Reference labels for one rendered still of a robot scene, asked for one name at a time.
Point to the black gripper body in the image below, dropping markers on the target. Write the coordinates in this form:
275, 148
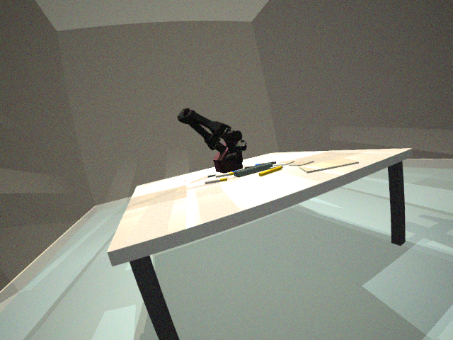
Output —
233, 155

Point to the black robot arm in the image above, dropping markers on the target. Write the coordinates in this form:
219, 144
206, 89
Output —
217, 129

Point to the grey keyboard with keys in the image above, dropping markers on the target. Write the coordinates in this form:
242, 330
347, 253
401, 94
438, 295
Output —
252, 170

